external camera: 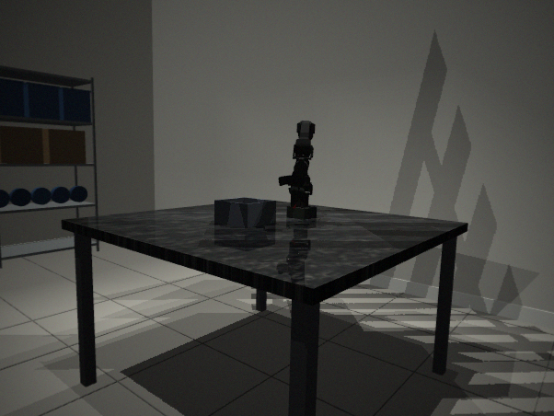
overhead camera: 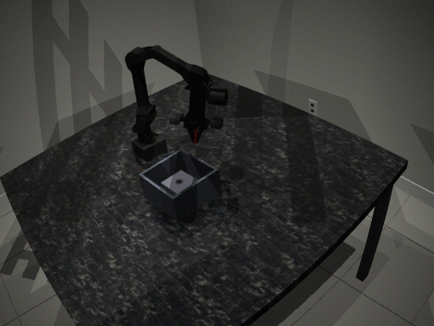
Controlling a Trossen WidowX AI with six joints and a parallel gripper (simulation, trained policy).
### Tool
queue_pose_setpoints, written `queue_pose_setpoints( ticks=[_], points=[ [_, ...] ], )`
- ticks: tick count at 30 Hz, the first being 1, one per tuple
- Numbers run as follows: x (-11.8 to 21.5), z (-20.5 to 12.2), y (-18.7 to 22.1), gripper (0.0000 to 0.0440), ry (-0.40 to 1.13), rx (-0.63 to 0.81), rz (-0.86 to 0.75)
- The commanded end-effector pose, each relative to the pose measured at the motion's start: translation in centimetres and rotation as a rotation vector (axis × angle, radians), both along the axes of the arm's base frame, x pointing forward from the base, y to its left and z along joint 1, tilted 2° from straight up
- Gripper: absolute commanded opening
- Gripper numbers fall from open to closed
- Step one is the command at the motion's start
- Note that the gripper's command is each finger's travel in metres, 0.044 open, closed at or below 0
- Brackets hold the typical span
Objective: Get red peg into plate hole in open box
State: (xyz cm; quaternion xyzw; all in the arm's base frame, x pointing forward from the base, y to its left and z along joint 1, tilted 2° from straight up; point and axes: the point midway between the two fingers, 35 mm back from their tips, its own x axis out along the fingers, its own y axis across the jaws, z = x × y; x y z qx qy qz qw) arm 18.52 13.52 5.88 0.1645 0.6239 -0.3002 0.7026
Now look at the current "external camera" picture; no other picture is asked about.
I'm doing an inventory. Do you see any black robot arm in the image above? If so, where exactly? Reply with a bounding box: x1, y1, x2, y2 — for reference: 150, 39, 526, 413
279, 121, 315, 208

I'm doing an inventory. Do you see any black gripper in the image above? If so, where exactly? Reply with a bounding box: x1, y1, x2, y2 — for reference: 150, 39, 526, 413
288, 171, 307, 207

